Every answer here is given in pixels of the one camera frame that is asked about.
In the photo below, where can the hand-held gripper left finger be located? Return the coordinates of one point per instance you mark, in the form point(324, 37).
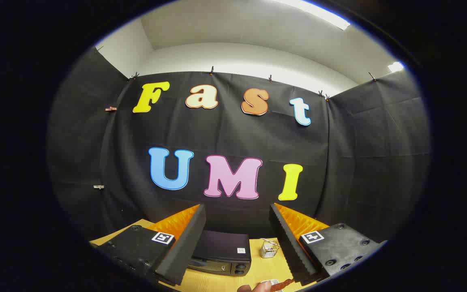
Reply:
point(185, 247)

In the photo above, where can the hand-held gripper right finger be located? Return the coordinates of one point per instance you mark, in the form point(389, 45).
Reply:
point(288, 247)

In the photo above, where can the black toaster oven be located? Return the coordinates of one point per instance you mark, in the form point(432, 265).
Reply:
point(221, 247)

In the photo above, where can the reddish dried meat slice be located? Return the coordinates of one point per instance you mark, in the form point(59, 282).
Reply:
point(282, 284)

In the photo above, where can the white rectangular plate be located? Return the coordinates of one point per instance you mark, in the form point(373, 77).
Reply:
point(270, 281)

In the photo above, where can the black backdrop cloth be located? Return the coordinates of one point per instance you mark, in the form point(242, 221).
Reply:
point(233, 134)

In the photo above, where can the pink clothes peg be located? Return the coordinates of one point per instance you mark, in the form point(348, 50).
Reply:
point(111, 108)

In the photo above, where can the row of black clips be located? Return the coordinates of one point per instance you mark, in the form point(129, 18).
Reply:
point(212, 71)

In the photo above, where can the small ceiling light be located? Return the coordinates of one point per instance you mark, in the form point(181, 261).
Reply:
point(395, 67)

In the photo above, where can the long ceiling light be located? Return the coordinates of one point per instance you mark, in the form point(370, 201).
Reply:
point(318, 12)

